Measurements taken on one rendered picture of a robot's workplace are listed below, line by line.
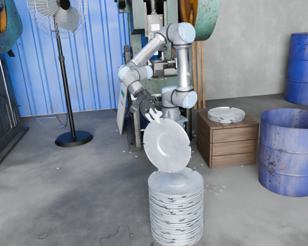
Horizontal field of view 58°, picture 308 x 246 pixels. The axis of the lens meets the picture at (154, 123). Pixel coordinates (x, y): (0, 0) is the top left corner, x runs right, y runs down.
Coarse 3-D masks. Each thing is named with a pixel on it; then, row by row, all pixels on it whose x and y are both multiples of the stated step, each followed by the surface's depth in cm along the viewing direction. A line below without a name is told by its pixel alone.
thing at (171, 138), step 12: (168, 120) 149; (144, 132) 138; (156, 132) 143; (168, 132) 147; (180, 132) 151; (144, 144) 136; (156, 144) 140; (168, 144) 143; (180, 144) 148; (156, 156) 137; (168, 156) 141; (180, 156) 145; (168, 168) 138; (180, 168) 142
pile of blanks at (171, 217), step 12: (156, 204) 142; (168, 204) 136; (180, 204) 137; (192, 204) 138; (156, 216) 144; (168, 216) 139; (180, 216) 138; (192, 216) 140; (156, 228) 148; (168, 228) 142; (180, 228) 140; (192, 228) 144; (156, 240) 150; (168, 240) 144; (180, 240) 143; (192, 240) 145
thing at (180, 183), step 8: (184, 168) 159; (152, 176) 153; (160, 176) 152; (168, 176) 151; (176, 176) 150; (184, 176) 150; (192, 176) 151; (200, 176) 150; (152, 184) 145; (160, 184) 145; (168, 184) 143; (176, 184) 143; (184, 184) 143; (192, 184) 143; (200, 184) 143; (160, 192) 138; (168, 192) 138; (176, 192) 137; (184, 192) 137; (192, 192) 136
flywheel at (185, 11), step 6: (180, 0) 280; (186, 0) 272; (192, 0) 248; (180, 6) 282; (186, 6) 274; (192, 6) 255; (180, 12) 284; (186, 12) 276; (192, 12) 263; (186, 18) 277; (192, 18) 264; (192, 24) 261
